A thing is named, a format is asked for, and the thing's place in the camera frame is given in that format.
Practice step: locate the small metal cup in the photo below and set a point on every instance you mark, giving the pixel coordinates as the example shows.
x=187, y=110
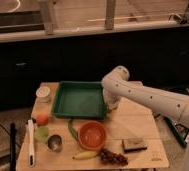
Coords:
x=54, y=143

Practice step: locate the small white jar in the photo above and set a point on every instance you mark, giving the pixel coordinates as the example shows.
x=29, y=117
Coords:
x=43, y=94

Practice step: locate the green lime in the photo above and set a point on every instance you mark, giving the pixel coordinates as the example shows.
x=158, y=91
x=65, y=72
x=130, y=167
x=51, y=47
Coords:
x=41, y=134

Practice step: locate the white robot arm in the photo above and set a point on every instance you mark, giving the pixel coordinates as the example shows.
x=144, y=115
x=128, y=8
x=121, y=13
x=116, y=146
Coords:
x=116, y=85

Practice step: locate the orange tomato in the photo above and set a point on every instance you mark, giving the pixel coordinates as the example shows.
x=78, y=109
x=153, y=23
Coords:
x=42, y=119

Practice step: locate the green chili pepper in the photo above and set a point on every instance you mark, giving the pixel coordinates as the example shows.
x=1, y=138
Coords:
x=72, y=131

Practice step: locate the yellow banana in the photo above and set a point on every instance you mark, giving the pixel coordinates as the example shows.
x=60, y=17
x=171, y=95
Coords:
x=85, y=155

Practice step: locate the bunch of red grapes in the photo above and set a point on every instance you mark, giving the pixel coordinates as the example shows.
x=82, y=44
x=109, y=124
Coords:
x=108, y=157

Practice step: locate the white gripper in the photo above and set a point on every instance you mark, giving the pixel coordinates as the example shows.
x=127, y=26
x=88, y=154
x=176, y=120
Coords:
x=111, y=102

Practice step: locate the green plastic tray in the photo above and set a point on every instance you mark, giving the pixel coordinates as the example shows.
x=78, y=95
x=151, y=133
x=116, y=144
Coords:
x=79, y=100

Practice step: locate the black pole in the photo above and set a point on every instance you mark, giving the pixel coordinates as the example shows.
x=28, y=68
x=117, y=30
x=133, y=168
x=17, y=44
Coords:
x=12, y=147

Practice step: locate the green bin with items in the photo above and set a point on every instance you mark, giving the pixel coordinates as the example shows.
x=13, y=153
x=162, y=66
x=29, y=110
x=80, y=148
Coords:
x=179, y=131

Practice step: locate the orange bowl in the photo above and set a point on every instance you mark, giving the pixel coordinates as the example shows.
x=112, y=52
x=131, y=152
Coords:
x=92, y=135

